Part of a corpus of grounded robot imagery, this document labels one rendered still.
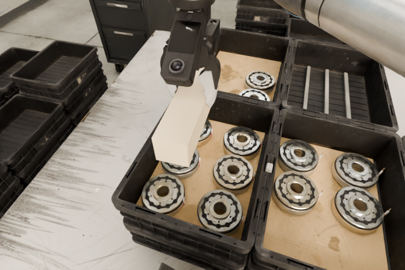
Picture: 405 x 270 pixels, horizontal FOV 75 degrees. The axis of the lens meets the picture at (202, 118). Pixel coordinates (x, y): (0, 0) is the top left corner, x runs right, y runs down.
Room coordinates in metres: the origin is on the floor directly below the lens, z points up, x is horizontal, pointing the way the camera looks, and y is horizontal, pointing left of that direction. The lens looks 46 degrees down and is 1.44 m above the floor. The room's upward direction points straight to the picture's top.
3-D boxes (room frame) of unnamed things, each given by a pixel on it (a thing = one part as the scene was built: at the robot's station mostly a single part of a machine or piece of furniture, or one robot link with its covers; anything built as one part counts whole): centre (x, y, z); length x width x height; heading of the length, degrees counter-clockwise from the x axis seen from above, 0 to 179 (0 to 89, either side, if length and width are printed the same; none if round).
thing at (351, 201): (0.28, -0.36, 0.86); 0.05 x 0.05 x 0.01
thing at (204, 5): (0.41, 0.01, 1.23); 0.09 x 0.08 x 0.12; 165
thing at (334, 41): (1.62, -0.77, 0.37); 0.40 x 0.30 x 0.45; 75
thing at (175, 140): (0.38, 0.02, 1.08); 0.24 x 0.06 x 0.06; 165
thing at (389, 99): (0.68, -0.42, 0.92); 0.40 x 0.30 x 0.02; 161
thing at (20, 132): (0.89, 0.94, 0.31); 0.40 x 0.30 x 0.34; 165
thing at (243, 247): (0.39, -0.01, 0.92); 0.40 x 0.30 x 0.02; 161
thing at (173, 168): (0.42, 0.06, 0.86); 0.10 x 0.10 x 0.01
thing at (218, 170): (0.37, -0.08, 0.86); 0.10 x 0.10 x 0.01
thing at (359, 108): (0.68, -0.42, 0.87); 0.40 x 0.30 x 0.11; 161
